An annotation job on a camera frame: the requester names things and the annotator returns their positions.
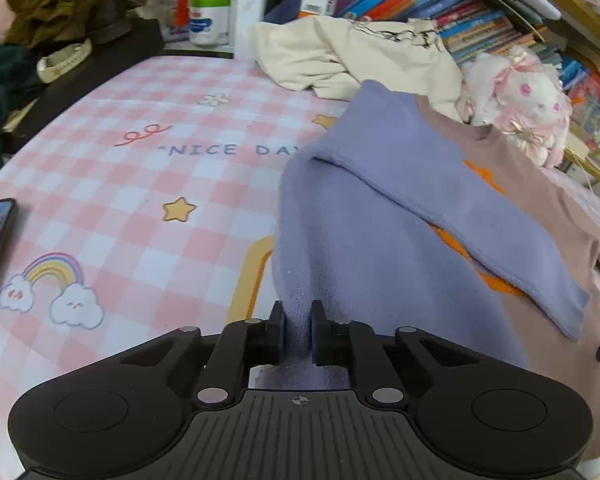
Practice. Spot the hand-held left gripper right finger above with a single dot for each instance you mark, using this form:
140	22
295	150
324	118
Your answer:
321	342

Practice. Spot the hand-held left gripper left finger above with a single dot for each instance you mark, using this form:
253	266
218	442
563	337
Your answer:
275	341

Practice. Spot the purple and brown sweater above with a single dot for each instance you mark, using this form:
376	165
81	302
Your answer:
370	240

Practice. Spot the pile of dark clothes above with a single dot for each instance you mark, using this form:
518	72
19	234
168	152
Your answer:
115	55

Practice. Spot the pink checked printed blanket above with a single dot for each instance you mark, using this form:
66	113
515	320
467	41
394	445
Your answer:
130	185

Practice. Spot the white and pink plush bunny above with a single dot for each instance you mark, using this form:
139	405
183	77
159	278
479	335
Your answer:
517	95

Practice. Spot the cream garment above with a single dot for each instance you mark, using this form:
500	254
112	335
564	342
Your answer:
340	55

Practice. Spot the white tin pen holder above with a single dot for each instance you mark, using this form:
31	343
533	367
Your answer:
209	20

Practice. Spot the dark blue cloth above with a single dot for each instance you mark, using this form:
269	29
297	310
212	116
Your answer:
286	7

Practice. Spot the wooden bookshelf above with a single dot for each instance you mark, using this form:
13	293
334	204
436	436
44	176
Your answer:
575	15

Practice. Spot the row of colourful books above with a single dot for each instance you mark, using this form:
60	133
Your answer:
430	0

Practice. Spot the dark green garment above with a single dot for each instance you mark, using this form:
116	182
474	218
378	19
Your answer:
2	85

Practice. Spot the white post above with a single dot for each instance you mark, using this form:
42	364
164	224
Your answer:
251	5

